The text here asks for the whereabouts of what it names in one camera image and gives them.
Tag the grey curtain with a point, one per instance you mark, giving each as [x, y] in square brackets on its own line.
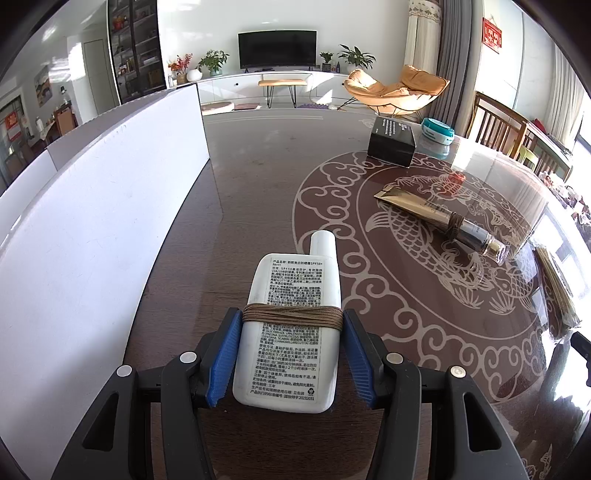
[459, 60]

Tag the red door poster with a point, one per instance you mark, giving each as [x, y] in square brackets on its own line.
[13, 125]

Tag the teal round jar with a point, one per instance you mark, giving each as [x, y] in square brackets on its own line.
[437, 131]

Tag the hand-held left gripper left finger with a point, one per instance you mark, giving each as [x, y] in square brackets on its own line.
[224, 364]

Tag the dark glass bookshelf cabinet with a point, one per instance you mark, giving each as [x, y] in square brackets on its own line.
[136, 50]

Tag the white sunscreen bottle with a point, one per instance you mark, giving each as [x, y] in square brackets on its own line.
[286, 295]

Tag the white foam board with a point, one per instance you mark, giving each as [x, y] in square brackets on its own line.
[92, 207]

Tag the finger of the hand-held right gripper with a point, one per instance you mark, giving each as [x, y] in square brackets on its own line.
[581, 355]

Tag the wooden bench with metal legs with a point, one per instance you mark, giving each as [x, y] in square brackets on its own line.
[282, 83]

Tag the black television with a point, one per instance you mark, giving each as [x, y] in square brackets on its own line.
[277, 50]

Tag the red flower plant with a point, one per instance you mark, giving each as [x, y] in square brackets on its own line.
[178, 67]

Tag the brown dining chair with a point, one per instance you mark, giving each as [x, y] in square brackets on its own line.
[65, 121]

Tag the white television cabinet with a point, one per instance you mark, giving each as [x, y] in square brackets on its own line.
[217, 87]

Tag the framed wall painting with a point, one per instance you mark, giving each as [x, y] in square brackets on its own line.
[42, 86]

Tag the orange lounge chair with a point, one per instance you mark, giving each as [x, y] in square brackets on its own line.
[397, 90]

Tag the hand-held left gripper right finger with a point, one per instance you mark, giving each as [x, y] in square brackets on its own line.
[362, 369]

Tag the wooden slatted chair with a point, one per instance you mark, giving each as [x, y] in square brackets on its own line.
[496, 122]
[549, 152]

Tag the small green potted plant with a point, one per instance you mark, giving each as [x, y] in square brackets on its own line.
[326, 60]

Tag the red wall hanging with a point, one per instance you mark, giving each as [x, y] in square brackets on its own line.
[492, 36]

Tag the large leafy potted plant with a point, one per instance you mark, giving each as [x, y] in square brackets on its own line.
[355, 57]

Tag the striped gold packet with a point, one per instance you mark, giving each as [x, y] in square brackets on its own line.
[556, 286]

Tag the black cardboard box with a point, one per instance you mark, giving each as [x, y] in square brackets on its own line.
[391, 141]

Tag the gold cosmetic tube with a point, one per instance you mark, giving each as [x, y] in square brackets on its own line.
[425, 207]

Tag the white round vase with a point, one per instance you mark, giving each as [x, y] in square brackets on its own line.
[195, 75]

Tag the sheer white curtain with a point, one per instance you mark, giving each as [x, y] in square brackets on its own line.
[422, 32]

